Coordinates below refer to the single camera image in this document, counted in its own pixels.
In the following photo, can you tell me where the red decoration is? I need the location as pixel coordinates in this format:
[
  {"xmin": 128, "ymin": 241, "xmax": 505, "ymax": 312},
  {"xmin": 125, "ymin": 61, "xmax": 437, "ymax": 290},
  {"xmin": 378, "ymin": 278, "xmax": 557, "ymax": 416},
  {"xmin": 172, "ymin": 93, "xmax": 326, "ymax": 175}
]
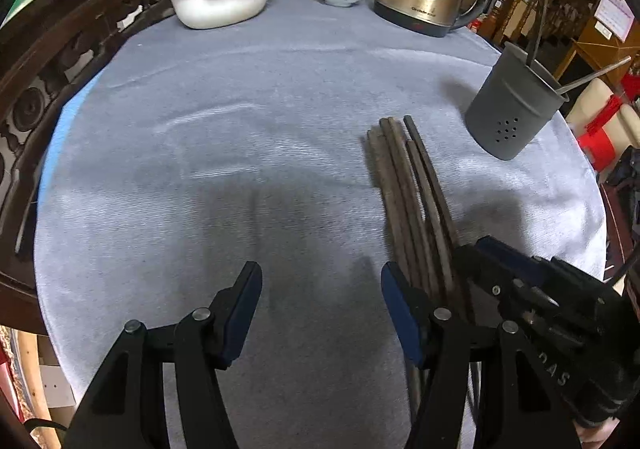
[{"xmin": 576, "ymin": 95, "xmax": 635, "ymax": 170}]

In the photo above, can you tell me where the blue under cloth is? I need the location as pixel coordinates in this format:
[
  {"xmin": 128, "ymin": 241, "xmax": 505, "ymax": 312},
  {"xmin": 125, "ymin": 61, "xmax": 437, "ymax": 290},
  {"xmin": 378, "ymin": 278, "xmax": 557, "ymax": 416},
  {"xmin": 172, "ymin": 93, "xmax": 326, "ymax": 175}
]
[{"xmin": 39, "ymin": 71, "xmax": 108, "ymax": 214}]

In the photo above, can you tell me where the grey tablecloth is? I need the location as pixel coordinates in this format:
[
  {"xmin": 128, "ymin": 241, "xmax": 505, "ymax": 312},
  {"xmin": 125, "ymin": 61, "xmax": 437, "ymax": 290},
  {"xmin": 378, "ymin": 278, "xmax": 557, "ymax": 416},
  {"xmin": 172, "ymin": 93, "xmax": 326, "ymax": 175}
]
[{"xmin": 34, "ymin": 0, "xmax": 609, "ymax": 449}]

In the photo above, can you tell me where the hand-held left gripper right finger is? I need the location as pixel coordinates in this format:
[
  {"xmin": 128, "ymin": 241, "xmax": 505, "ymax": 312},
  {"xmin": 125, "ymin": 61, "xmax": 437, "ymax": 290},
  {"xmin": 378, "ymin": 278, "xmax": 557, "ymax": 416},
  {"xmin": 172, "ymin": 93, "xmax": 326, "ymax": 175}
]
[{"xmin": 381, "ymin": 261, "xmax": 583, "ymax": 449}]

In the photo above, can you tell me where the wall calendar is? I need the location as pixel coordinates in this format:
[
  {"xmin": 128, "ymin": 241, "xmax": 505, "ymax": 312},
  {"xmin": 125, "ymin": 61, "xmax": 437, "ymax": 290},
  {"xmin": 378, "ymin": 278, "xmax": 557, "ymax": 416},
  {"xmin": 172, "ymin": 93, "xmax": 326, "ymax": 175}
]
[{"xmin": 594, "ymin": 0, "xmax": 637, "ymax": 42}]

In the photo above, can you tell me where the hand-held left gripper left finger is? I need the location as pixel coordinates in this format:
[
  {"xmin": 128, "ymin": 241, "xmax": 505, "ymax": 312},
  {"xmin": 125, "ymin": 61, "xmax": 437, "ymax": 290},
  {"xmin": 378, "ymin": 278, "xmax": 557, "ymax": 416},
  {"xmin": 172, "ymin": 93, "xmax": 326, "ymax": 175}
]
[{"xmin": 65, "ymin": 261, "xmax": 263, "ymax": 449}]

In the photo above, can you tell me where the grey perforated utensil holder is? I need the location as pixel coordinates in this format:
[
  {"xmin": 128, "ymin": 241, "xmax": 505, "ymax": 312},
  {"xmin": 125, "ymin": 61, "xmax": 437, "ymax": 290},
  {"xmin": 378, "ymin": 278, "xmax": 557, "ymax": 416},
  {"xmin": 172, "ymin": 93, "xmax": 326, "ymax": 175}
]
[{"xmin": 464, "ymin": 41, "xmax": 571, "ymax": 161}]

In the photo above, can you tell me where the carved dark wooden chair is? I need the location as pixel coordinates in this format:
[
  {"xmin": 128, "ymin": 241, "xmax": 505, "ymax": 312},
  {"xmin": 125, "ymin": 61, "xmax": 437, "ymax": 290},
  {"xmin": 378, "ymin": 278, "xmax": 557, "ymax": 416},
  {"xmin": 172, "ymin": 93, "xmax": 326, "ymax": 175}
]
[{"xmin": 0, "ymin": 0, "xmax": 177, "ymax": 336}]

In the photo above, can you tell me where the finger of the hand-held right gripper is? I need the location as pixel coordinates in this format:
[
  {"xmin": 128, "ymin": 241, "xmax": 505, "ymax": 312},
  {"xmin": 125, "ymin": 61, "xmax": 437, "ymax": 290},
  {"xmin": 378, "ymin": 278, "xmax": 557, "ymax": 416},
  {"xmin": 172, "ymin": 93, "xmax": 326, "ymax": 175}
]
[
  {"xmin": 475, "ymin": 236, "xmax": 553, "ymax": 280},
  {"xmin": 456, "ymin": 246, "xmax": 516, "ymax": 312}
]

